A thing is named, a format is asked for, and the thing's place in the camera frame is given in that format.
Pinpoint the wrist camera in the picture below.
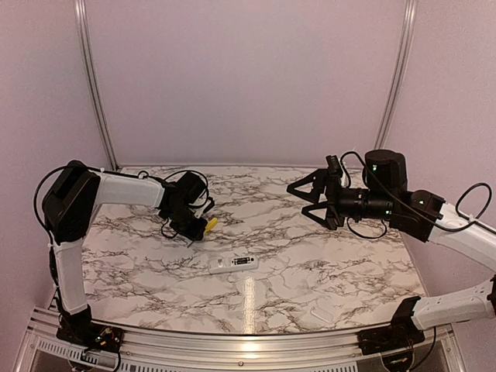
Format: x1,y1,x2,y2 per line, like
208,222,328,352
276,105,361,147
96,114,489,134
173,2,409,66
325,155,351,188
195,197,215,218

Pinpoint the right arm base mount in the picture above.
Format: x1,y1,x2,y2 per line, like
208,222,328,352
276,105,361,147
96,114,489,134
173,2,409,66
357,297,425,355

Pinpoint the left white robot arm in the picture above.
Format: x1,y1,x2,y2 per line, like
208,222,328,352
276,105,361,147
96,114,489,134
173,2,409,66
42,160,215,345

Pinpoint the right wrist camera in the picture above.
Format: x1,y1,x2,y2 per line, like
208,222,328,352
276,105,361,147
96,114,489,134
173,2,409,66
325,155,351,188

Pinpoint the right aluminium corner post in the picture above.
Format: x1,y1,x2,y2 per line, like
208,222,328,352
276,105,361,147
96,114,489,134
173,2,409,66
374,0,418,150

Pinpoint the yellow handled screwdriver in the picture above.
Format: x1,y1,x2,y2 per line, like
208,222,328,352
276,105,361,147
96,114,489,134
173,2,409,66
186,218,218,239

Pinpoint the left aluminium corner post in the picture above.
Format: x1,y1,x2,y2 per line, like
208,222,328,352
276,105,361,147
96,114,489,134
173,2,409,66
74,0,119,171

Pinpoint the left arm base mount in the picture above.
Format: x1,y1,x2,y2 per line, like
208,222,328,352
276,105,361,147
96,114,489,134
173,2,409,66
57,307,123,353

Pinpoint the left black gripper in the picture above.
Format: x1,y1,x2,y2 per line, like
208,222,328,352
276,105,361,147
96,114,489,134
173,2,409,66
165,204,208,240

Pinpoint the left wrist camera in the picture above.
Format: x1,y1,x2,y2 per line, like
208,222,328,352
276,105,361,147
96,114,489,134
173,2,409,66
195,197,215,218

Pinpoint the white battery compartment cover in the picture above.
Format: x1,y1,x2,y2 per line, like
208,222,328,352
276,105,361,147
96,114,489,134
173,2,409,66
310,306,334,324

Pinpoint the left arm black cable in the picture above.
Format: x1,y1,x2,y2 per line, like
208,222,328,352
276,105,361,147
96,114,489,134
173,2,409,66
33,165,210,249

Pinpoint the front aluminium rail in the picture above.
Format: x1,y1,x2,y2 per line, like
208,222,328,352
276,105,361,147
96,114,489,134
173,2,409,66
15,309,465,371

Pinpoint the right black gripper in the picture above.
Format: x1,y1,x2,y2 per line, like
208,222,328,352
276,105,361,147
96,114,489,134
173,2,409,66
288,168,397,229

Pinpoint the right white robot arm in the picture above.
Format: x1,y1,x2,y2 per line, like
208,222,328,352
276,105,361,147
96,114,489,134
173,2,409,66
287,150,495,347

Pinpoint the aluminium corner post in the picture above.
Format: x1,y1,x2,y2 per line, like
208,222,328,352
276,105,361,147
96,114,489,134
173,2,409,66
374,0,418,150
74,0,119,171

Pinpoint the white remote control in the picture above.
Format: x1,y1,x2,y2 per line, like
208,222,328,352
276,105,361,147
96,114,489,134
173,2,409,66
208,256,259,274

